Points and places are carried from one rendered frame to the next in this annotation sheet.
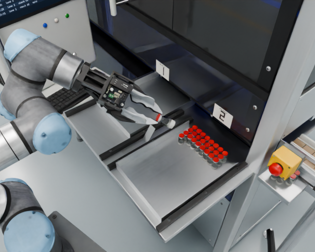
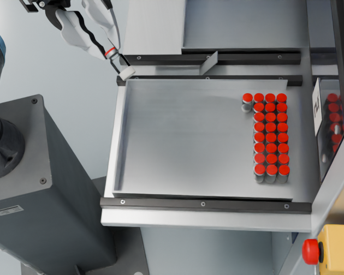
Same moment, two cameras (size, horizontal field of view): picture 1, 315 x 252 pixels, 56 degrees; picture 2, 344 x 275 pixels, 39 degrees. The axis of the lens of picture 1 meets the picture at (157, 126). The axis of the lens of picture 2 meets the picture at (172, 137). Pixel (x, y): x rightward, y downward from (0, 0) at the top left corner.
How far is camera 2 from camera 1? 0.48 m
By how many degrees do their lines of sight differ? 33
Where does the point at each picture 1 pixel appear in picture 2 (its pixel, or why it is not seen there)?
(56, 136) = not seen: outside the picture
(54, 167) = not seen: hidden behind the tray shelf
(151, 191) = (140, 149)
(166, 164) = (195, 126)
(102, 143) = (142, 39)
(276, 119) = (343, 175)
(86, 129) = (141, 6)
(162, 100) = (288, 21)
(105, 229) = not seen: hidden behind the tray
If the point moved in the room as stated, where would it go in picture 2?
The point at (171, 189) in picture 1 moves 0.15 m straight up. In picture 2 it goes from (167, 166) to (159, 131)
